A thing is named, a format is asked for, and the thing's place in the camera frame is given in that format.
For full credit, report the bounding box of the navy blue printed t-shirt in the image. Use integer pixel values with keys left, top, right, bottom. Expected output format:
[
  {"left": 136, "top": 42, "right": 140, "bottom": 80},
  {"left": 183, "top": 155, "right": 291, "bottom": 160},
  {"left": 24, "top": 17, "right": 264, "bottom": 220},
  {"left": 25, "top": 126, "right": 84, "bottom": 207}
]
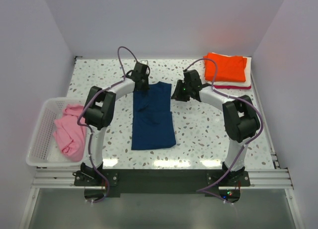
[{"left": 131, "top": 81, "right": 176, "bottom": 151}]

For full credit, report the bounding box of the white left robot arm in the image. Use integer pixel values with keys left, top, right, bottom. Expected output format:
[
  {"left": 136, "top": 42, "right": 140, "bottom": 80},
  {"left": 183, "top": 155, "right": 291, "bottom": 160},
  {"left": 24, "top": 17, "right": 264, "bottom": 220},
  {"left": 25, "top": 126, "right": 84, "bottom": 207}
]
[{"left": 78, "top": 62, "right": 150, "bottom": 185}]

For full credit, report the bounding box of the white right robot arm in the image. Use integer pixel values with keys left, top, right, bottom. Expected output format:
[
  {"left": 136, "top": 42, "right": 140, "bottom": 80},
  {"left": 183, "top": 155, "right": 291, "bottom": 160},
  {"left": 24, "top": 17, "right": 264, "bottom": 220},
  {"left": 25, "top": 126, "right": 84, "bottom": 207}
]
[{"left": 171, "top": 70, "right": 263, "bottom": 186}]

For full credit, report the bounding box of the folded magenta t-shirt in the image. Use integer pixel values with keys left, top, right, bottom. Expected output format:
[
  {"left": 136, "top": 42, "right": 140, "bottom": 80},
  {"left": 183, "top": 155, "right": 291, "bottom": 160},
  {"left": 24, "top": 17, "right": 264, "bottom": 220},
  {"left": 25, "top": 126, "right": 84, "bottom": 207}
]
[{"left": 214, "top": 85, "right": 251, "bottom": 90}]

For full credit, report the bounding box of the folded orange t-shirt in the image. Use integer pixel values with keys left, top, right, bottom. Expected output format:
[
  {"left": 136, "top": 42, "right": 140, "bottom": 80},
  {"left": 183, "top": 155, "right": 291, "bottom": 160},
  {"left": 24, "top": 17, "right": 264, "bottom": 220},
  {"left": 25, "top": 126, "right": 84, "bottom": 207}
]
[{"left": 203, "top": 53, "right": 247, "bottom": 82}]

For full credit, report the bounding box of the folded white t-shirt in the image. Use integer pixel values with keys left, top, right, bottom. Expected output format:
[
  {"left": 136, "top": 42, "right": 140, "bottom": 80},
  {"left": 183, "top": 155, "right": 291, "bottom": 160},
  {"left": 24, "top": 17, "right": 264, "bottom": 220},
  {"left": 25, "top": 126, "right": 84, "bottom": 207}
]
[{"left": 204, "top": 57, "right": 251, "bottom": 86}]

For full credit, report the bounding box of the pink t-shirt in basket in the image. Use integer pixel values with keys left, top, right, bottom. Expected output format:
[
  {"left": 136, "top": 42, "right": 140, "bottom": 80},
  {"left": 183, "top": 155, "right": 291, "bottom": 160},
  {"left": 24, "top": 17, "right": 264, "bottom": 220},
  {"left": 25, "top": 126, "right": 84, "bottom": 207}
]
[{"left": 53, "top": 104, "right": 86, "bottom": 162}]

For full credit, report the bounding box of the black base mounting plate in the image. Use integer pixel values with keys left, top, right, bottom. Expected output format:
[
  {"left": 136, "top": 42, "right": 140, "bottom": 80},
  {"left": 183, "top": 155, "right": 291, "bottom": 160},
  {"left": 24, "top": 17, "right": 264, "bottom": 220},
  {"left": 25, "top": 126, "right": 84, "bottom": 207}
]
[{"left": 74, "top": 168, "right": 251, "bottom": 199}]

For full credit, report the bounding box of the white plastic laundry basket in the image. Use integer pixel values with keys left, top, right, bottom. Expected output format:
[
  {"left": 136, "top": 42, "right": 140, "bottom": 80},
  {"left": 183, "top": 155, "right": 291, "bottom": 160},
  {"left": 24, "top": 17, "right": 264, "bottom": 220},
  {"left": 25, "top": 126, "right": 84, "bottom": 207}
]
[{"left": 26, "top": 97, "right": 87, "bottom": 167}]

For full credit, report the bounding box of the aluminium frame rail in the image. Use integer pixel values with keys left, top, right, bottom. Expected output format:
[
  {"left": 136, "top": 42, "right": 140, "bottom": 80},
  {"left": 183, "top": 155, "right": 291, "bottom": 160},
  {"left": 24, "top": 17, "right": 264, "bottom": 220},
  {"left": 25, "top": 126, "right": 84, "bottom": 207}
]
[{"left": 31, "top": 167, "right": 294, "bottom": 189}]

